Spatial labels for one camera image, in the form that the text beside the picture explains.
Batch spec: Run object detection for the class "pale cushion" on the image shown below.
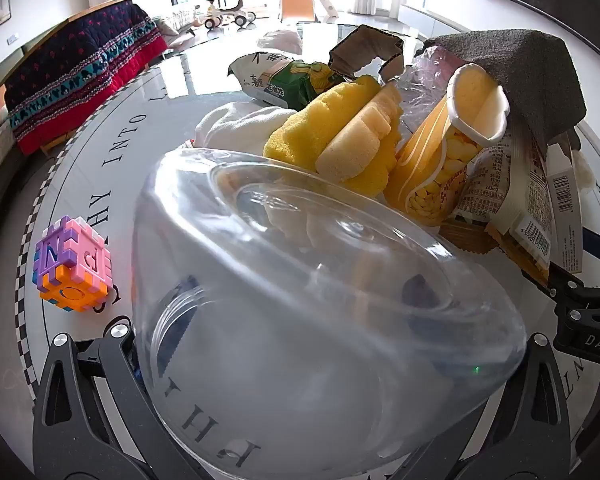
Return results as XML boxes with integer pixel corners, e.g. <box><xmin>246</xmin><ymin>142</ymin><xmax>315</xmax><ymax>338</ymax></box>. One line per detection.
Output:
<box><xmin>152</xmin><ymin>2</ymin><xmax>202</xmax><ymax>51</ymax></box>

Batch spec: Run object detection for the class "brown snack wrapper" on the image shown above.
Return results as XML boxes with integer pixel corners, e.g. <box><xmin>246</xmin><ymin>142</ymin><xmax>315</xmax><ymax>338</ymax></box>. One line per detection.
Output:
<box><xmin>439</xmin><ymin>221</ymin><xmax>498</xmax><ymax>256</ymax></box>

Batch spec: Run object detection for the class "white barcode snack wrapper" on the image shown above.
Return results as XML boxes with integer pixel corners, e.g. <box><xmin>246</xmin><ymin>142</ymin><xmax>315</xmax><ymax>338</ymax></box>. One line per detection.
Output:
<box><xmin>457</xmin><ymin>120</ymin><xmax>587</xmax><ymax>286</ymax></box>

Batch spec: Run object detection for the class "white toy plane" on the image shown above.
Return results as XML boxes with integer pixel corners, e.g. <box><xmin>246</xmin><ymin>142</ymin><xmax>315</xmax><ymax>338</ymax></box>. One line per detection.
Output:
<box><xmin>224</xmin><ymin>0</ymin><xmax>257</xmax><ymax>28</ymax></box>

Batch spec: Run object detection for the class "green snack packet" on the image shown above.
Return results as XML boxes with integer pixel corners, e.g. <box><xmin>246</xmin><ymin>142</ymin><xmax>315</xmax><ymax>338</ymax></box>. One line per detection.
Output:
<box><xmin>228</xmin><ymin>52</ymin><xmax>353</xmax><ymax>112</ymax></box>

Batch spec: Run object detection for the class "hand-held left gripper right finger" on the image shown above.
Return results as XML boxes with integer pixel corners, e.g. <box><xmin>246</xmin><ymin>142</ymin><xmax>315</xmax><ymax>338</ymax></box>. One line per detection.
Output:
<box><xmin>455</xmin><ymin>332</ymin><xmax>586</xmax><ymax>480</ymax></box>

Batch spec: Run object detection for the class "white cloth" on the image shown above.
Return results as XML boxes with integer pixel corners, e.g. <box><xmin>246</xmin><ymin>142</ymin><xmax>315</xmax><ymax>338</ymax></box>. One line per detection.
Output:
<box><xmin>194</xmin><ymin>101</ymin><xmax>293</xmax><ymax>158</ymax></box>

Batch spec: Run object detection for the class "bright yellow sponge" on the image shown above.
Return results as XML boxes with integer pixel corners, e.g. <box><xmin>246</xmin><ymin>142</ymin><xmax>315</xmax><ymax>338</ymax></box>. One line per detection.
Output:
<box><xmin>263</xmin><ymin>75</ymin><xmax>406</xmax><ymax>198</ymax></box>

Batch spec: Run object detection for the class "clear plastic container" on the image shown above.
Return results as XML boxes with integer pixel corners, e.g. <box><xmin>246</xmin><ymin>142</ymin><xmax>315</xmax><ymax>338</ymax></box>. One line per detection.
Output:
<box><xmin>131</xmin><ymin>149</ymin><xmax>527</xmax><ymax>480</ymax></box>

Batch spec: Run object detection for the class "pale yellow sponge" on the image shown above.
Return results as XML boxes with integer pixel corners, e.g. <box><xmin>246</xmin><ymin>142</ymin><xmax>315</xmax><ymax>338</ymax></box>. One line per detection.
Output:
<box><xmin>315</xmin><ymin>84</ymin><xmax>398</xmax><ymax>182</ymax></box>

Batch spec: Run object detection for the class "brown cardboard piece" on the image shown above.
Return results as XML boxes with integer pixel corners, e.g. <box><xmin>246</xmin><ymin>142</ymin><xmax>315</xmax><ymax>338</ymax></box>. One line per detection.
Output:
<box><xmin>328</xmin><ymin>25</ymin><xmax>407</xmax><ymax>82</ymax></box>

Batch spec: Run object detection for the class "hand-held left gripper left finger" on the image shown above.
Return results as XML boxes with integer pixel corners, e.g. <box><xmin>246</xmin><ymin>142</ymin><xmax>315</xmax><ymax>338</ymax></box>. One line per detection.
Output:
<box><xmin>32</xmin><ymin>317</ymin><xmax>201</xmax><ymax>480</ymax></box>

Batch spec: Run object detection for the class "white plastic bag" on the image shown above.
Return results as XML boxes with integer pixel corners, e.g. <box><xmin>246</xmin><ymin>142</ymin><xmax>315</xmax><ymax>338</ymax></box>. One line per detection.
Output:
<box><xmin>256</xmin><ymin>29</ymin><xmax>305</xmax><ymax>55</ymax></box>

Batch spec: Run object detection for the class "corn print paper cup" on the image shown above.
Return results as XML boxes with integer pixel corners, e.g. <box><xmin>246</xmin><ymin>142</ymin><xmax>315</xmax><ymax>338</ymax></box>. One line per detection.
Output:
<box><xmin>384</xmin><ymin>64</ymin><xmax>511</xmax><ymax>227</ymax></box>

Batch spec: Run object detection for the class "clear plastic bag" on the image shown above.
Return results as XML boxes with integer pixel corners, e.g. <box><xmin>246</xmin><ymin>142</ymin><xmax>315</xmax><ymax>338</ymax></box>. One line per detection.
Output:
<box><xmin>405</xmin><ymin>49</ymin><xmax>463</xmax><ymax>126</ymax></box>

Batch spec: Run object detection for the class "white ride-on toy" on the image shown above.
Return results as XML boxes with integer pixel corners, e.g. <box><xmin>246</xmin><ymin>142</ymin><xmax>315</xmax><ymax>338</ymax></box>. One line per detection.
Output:
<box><xmin>201</xmin><ymin>0</ymin><xmax>227</xmax><ymax>31</ymax></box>

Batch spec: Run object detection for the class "colourful puzzle cube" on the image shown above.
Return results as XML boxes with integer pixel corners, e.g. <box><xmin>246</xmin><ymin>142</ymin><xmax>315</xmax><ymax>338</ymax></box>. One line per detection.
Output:
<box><xmin>34</xmin><ymin>216</ymin><xmax>112</xmax><ymax>314</ymax></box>

